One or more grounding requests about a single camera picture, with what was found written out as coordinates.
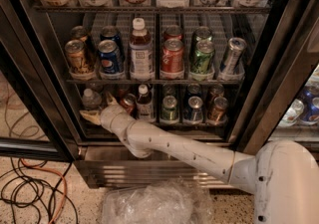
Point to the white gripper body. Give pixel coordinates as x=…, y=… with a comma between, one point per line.
x=110, y=116

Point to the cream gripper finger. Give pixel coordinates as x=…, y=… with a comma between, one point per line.
x=111, y=100
x=91, y=116

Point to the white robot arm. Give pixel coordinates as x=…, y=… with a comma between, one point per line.
x=283, y=175

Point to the copper can bottom shelf front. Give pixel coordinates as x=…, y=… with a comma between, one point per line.
x=128, y=102

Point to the small tea bottle bottom shelf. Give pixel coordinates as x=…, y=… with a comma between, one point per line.
x=145, y=107

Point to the tall tea bottle white cap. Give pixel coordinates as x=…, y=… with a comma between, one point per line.
x=141, y=51

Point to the green can bottom shelf front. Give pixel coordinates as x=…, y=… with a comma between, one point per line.
x=169, y=108

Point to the open fridge door left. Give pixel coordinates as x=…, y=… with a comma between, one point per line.
x=32, y=82

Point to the gold brown can middle shelf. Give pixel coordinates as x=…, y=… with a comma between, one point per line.
x=78, y=57

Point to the blue can bottom shelf front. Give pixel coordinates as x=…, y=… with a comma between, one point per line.
x=193, y=112

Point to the bronze can bottom shelf front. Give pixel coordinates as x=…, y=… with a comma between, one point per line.
x=218, y=109

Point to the right fridge glass door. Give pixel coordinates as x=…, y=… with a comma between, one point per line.
x=277, y=66

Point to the blue pepsi can front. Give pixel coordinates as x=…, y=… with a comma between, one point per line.
x=110, y=57

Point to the blue can middle rear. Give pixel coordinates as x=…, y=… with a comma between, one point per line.
x=111, y=32

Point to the dark can middle rear left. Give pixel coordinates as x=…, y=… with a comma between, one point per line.
x=81, y=33

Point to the red soda can front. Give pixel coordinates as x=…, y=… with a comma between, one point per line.
x=172, y=56

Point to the red can middle rear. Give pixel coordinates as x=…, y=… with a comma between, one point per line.
x=173, y=32

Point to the green soda can front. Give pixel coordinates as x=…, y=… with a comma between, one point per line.
x=201, y=58

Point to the clear plastic bag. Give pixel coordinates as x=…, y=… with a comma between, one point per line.
x=173, y=201

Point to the green can middle rear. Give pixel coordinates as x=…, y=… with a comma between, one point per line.
x=200, y=33

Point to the silver slim can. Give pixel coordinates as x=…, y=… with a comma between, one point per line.
x=234, y=50

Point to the blue can behind right door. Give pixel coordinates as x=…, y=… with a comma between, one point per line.
x=310, y=114

